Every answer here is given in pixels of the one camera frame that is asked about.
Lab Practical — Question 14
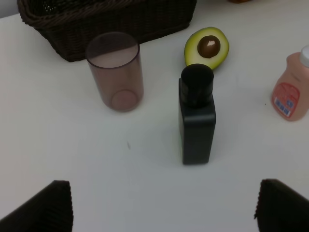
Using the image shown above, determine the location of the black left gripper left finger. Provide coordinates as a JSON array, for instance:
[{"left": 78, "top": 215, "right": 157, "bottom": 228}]
[{"left": 0, "top": 180, "right": 73, "bottom": 232}]

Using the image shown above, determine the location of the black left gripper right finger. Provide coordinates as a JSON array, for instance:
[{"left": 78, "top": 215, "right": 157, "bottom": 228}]
[{"left": 254, "top": 179, "right": 309, "bottom": 232}]

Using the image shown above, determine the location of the translucent pink plastic cup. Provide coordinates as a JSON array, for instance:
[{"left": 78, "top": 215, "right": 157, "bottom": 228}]
[{"left": 85, "top": 32, "right": 144, "bottom": 112}]

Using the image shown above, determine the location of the pink bottle white cap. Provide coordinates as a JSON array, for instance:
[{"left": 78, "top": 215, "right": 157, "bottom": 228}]
[{"left": 271, "top": 45, "right": 309, "bottom": 121}]

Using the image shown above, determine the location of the dark green pump bottle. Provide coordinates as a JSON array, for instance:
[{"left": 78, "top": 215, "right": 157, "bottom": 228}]
[{"left": 179, "top": 64, "right": 216, "bottom": 165}]

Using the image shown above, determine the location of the halved avocado with pit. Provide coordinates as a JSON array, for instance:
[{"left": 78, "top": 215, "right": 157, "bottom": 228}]
[{"left": 184, "top": 27, "right": 229, "bottom": 70}]

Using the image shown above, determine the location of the dark brown wicker basket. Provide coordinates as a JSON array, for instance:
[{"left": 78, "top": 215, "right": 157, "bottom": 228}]
[{"left": 17, "top": 0, "right": 197, "bottom": 62}]

